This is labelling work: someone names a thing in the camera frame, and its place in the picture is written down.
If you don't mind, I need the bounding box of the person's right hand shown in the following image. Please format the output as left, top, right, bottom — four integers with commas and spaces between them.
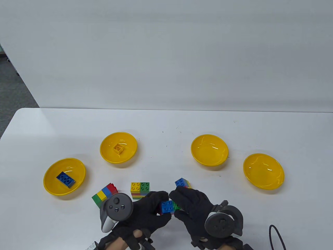
169, 186, 246, 250

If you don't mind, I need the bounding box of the person's left hand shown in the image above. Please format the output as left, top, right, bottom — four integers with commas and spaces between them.
98, 191, 172, 250

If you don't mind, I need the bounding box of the large chequered toy brick stack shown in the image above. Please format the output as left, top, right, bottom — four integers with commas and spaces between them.
157, 200, 182, 216

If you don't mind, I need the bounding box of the grey hand controller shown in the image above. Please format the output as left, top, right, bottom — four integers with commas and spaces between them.
100, 193, 133, 233
205, 200, 244, 238

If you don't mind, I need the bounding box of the stepped toy brick stack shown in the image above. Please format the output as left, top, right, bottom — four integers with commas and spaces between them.
175, 178, 191, 189

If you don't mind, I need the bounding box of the cube shaped toy brick stack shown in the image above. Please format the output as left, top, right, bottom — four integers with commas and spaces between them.
131, 182, 151, 200

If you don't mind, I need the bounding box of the striped toy brick stack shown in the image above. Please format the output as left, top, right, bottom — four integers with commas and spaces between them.
92, 183, 118, 209

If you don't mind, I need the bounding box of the blue long toy brick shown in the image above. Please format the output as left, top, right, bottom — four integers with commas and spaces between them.
56, 172, 76, 188

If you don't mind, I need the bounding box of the person's left forearm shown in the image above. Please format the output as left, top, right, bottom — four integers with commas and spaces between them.
105, 238, 130, 250

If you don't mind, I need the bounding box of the yellow plastic bowl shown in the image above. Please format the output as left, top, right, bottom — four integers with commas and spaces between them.
243, 153, 285, 190
100, 132, 138, 164
191, 134, 229, 166
43, 158, 86, 196

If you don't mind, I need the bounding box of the black braided cable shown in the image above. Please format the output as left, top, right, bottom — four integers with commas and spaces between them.
269, 225, 286, 250

